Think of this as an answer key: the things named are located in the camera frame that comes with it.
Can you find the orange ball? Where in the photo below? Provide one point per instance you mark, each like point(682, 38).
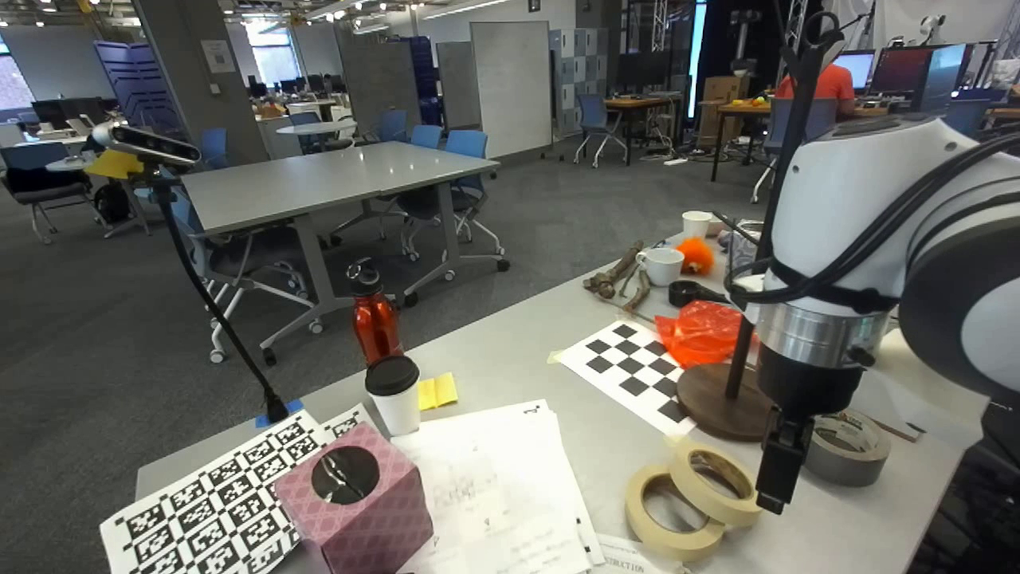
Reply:
point(696, 257)

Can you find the person in orange shirt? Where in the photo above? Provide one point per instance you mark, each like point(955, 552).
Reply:
point(830, 85)

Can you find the beige masking tape roll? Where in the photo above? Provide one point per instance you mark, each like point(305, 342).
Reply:
point(711, 482)
point(665, 521)

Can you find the grey duct tape roll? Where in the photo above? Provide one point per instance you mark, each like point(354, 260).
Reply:
point(845, 449)

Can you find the fiducial marker sheet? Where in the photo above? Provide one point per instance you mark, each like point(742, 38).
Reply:
point(224, 513)

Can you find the white mug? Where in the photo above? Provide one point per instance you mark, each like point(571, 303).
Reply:
point(661, 264)

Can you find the black rack on wooden base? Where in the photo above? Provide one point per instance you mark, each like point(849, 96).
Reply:
point(724, 399)

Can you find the yellow sticky notes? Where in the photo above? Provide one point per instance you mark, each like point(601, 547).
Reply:
point(436, 392)

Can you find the black ladle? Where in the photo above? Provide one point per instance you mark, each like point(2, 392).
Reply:
point(691, 292)

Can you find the white cup with black lid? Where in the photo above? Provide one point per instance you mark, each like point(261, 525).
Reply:
point(394, 390)

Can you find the white paper sheets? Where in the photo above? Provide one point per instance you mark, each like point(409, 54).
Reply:
point(501, 496)

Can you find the black white checkerboard sheet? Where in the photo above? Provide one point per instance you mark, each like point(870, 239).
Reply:
point(635, 372)

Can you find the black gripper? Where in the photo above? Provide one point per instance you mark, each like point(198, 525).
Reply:
point(798, 392)

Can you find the grey office table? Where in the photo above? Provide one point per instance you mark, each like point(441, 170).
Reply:
point(298, 188)

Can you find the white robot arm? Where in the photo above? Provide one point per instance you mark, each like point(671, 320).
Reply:
point(883, 224)

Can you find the small white cup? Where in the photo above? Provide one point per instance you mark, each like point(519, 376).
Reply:
point(696, 224)

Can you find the camera on black stand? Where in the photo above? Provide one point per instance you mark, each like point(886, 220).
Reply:
point(161, 164)

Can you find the pink tissue box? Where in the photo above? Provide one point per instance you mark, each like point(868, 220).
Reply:
point(357, 505)

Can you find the orange plastic bag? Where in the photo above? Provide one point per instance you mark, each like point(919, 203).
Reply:
point(698, 332)

